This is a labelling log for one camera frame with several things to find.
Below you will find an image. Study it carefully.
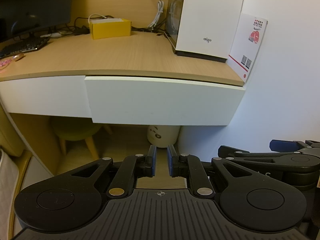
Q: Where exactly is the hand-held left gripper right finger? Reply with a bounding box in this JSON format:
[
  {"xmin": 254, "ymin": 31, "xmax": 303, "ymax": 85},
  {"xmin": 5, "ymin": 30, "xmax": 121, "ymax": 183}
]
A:
[{"xmin": 167, "ymin": 144, "xmax": 250, "ymax": 200}]

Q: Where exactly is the white charging cable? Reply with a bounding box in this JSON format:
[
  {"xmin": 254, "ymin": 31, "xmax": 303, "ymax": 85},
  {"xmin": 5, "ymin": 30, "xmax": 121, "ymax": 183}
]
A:
[{"xmin": 88, "ymin": 13, "xmax": 113, "ymax": 25}]

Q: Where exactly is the yellow cardboard box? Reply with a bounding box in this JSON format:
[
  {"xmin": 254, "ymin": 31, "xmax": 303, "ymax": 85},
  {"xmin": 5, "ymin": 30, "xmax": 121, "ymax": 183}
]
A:
[{"xmin": 89, "ymin": 18, "xmax": 132, "ymax": 40}]

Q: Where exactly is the pink plastic trinket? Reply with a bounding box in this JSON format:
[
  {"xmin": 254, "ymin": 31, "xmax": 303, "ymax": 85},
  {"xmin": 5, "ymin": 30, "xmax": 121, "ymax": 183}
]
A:
[{"xmin": 0, "ymin": 59, "xmax": 13, "ymax": 71}]

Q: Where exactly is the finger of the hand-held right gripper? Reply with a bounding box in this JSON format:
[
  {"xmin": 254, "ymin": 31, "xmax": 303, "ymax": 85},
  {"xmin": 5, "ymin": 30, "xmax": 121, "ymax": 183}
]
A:
[
  {"xmin": 217, "ymin": 145, "xmax": 295, "ymax": 171},
  {"xmin": 269, "ymin": 139, "xmax": 320, "ymax": 153}
]

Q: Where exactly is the wide white drawer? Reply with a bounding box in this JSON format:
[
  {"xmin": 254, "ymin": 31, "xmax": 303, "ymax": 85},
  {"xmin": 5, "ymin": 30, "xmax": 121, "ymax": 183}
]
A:
[{"xmin": 84, "ymin": 76, "xmax": 245, "ymax": 126}]

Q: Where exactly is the black cable bundle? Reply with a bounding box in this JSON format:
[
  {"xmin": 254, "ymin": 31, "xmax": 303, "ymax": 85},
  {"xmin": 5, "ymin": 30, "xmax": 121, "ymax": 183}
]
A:
[{"xmin": 47, "ymin": 17, "xmax": 91, "ymax": 37}]

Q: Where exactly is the white red leaflet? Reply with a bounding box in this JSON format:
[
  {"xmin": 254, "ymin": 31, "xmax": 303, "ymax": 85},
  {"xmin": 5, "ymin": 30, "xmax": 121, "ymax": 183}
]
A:
[{"xmin": 228, "ymin": 12, "xmax": 269, "ymax": 84}]

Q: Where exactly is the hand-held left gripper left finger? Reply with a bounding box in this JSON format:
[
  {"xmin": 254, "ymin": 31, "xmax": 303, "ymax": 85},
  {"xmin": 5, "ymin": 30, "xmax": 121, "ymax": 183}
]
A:
[{"xmin": 71, "ymin": 145, "xmax": 157, "ymax": 198}]

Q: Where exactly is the white adapter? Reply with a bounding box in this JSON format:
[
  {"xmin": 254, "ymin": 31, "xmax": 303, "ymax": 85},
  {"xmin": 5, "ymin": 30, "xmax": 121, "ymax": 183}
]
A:
[{"xmin": 40, "ymin": 31, "xmax": 73, "ymax": 39}]

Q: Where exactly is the narrow white drawer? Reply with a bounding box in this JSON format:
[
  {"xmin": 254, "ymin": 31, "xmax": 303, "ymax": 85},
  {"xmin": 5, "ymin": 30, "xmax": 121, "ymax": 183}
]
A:
[{"xmin": 0, "ymin": 75, "xmax": 92, "ymax": 118}]

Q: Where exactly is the green stool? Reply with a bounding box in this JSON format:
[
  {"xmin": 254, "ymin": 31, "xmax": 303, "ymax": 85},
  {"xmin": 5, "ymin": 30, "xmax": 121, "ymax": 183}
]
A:
[{"xmin": 51, "ymin": 117, "xmax": 113, "ymax": 159}]

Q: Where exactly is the white power cable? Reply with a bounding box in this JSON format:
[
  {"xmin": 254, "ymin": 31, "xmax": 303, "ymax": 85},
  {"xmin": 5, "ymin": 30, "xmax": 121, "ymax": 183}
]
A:
[{"xmin": 144, "ymin": 0, "xmax": 165, "ymax": 29}]

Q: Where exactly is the beige chair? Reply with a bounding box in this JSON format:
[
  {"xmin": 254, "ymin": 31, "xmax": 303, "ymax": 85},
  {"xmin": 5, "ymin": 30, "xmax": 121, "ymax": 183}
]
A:
[{"xmin": 0, "ymin": 144, "xmax": 34, "ymax": 240}]

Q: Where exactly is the white computer case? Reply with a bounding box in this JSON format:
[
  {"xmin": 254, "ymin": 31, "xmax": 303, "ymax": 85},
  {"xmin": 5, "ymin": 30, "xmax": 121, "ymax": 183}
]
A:
[{"xmin": 165, "ymin": 0, "xmax": 248, "ymax": 63}]

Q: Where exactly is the black computer monitor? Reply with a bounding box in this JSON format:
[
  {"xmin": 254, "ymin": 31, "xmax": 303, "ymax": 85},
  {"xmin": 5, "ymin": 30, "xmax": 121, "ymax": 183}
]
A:
[{"xmin": 0, "ymin": 0, "xmax": 75, "ymax": 43}]

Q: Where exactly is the black keyboard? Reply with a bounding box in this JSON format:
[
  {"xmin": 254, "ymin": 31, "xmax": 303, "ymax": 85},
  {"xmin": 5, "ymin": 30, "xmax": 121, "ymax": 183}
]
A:
[{"xmin": 0, "ymin": 37, "xmax": 50, "ymax": 57}]

